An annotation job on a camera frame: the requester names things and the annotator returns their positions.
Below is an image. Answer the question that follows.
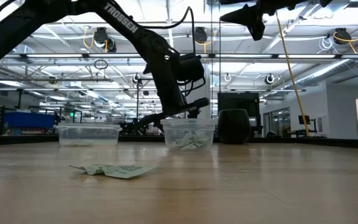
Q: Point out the blue storage bin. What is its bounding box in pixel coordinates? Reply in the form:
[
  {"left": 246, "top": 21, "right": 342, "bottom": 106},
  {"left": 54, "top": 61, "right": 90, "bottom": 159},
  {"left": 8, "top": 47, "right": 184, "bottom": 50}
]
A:
[{"left": 4, "top": 111, "right": 56, "bottom": 129}]

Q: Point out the round clear plastic container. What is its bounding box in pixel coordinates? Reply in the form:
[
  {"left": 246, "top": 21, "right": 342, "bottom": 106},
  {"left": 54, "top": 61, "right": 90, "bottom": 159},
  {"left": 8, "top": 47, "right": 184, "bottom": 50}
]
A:
[{"left": 160, "top": 118, "right": 218, "bottom": 153}]

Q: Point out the crumpled green paper bill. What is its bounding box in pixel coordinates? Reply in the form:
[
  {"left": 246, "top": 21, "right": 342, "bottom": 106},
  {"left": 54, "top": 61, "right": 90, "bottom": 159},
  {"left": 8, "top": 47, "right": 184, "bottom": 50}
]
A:
[{"left": 69, "top": 164, "right": 157, "bottom": 180}]

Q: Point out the silver ventilation duct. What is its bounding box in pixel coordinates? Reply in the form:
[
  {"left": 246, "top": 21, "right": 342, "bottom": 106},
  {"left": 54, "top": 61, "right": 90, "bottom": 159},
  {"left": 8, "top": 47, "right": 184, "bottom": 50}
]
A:
[{"left": 284, "top": 58, "right": 358, "bottom": 90}]

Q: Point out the black table frame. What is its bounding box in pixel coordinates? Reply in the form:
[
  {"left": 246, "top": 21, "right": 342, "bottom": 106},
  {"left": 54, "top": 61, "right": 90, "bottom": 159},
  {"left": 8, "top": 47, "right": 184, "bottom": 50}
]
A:
[{"left": 0, "top": 133, "right": 358, "bottom": 151}]

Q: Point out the long pale green packet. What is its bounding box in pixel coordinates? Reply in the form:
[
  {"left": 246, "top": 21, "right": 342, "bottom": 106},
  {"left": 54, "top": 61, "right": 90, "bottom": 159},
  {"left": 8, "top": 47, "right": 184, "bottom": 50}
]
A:
[{"left": 178, "top": 133, "right": 211, "bottom": 151}]

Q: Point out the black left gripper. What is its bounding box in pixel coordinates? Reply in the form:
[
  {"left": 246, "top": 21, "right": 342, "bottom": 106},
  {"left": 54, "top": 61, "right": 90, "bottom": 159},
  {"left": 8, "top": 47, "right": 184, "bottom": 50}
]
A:
[{"left": 128, "top": 51, "right": 210, "bottom": 131}]

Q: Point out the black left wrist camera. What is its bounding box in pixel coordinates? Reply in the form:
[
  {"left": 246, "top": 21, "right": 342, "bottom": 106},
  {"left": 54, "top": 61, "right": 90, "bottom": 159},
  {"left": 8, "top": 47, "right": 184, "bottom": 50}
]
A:
[{"left": 178, "top": 52, "right": 205, "bottom": 82}]

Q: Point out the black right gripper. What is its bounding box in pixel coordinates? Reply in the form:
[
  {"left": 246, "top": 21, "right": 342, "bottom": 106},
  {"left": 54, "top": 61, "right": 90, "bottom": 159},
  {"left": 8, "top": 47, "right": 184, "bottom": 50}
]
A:
[{"left": 219, "top": 0, "right": 334, "bottom": 42}]

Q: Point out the dark green pot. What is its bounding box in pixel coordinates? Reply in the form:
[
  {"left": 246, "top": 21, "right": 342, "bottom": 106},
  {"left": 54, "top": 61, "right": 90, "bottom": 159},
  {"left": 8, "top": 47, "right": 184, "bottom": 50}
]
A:
[{"left": 218, "top": 108, "right": 251, "bottom": 145}]

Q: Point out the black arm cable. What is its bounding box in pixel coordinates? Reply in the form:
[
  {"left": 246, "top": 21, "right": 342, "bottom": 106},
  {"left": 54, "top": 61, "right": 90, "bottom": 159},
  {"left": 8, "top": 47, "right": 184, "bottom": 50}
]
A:
[{"left": 137, "top": 6, "right": 197, "bottom": 55}]

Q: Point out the black cabinet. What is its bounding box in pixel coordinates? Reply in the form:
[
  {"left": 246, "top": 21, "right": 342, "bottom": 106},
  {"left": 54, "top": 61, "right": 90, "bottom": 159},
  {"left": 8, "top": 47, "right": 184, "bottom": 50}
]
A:
[{"left": 218, "top": 92, "right": 260, "bottom": 127}]

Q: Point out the long ceiling light bar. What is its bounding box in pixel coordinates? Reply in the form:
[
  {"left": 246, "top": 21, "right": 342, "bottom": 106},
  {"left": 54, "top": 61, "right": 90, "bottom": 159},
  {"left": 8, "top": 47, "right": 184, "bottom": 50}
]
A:
[{"left": 3, "top": 53, "right": 358, "bottom": 60}]

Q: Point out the small monitor on stand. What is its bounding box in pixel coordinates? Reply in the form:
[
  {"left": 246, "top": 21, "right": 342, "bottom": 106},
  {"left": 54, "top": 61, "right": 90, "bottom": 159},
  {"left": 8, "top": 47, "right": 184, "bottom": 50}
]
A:
[{"left": 297, "top": 114, "right": 311, "bottom": 126}]

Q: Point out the rectangular clear plastic container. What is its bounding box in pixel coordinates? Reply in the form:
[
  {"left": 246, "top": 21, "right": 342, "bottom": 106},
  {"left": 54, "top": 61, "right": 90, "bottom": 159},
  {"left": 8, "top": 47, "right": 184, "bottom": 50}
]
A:
[{"left": 53, "top": 123, "right": 123, "bottom": 147}]

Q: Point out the yellow hanging cable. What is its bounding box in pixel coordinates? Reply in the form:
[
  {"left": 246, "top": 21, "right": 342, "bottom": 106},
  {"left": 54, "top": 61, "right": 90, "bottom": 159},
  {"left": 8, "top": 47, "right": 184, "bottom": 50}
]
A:
[{"left": 275, "top": 12, "right": 310, "bottom": 138}]

